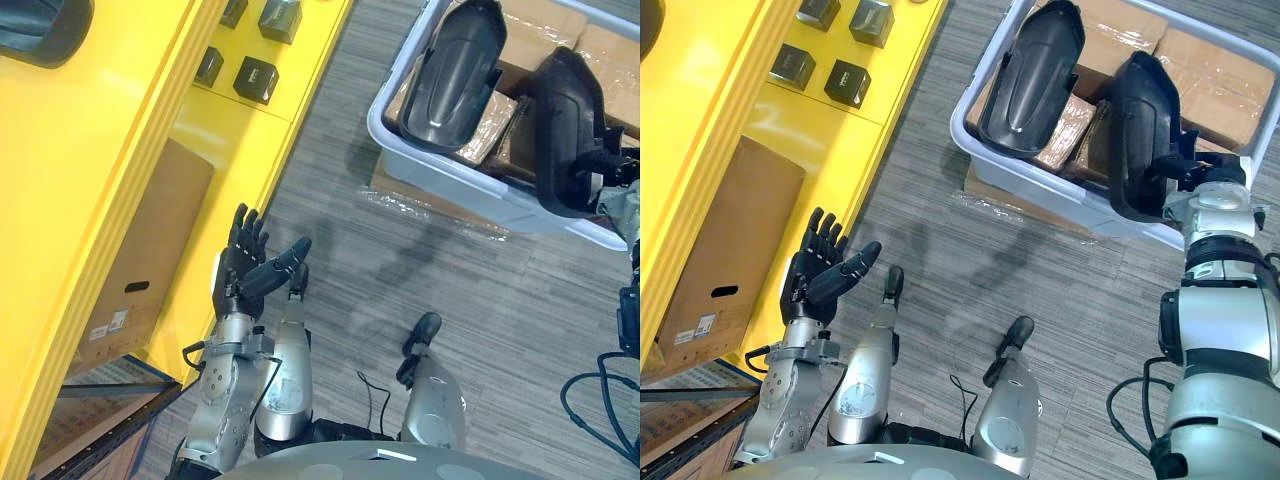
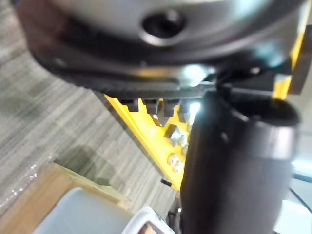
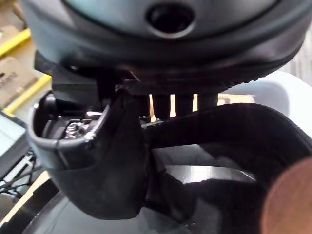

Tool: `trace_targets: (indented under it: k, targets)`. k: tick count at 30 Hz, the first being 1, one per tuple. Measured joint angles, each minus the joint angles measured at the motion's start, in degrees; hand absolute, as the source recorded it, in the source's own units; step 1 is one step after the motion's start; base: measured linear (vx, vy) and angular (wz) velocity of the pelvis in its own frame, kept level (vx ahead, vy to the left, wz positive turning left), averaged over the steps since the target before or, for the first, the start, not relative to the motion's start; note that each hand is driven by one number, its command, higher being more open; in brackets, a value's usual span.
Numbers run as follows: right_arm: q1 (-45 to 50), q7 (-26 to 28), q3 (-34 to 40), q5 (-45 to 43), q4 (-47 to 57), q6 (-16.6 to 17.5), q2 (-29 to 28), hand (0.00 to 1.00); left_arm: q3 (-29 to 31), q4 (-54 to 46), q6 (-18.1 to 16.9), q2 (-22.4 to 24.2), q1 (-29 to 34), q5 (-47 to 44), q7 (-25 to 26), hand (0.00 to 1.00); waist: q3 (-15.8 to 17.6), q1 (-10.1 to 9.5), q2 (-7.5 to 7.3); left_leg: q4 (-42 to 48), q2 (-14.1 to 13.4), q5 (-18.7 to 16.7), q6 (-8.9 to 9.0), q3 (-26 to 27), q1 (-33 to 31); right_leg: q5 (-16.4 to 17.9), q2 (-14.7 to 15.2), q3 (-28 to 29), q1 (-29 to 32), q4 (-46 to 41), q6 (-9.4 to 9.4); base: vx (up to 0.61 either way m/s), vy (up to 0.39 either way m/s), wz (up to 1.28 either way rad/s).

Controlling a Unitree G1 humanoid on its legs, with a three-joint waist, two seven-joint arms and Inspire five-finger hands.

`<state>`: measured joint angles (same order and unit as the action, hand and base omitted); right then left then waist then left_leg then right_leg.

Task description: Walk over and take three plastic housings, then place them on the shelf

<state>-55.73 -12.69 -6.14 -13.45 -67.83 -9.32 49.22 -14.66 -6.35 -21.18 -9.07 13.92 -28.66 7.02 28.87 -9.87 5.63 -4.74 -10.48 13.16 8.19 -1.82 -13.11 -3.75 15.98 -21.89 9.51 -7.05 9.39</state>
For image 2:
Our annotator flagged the yellow metal shelf frame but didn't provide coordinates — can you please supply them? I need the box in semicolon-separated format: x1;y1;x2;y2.
104;31;308;191

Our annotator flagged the white robot body part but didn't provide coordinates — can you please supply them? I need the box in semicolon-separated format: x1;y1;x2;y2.
123;206;169;234

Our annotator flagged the thin black cable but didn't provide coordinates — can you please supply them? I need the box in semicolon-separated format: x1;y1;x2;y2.
289;186;312;208

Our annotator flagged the silver robot leg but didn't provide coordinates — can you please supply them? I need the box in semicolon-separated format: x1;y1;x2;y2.
31;187;137;234

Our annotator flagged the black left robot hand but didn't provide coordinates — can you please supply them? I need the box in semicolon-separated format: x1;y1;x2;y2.
15;0;301;234

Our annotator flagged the silver wrist cuff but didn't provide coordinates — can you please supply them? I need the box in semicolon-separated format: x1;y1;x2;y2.
52;0;305;64

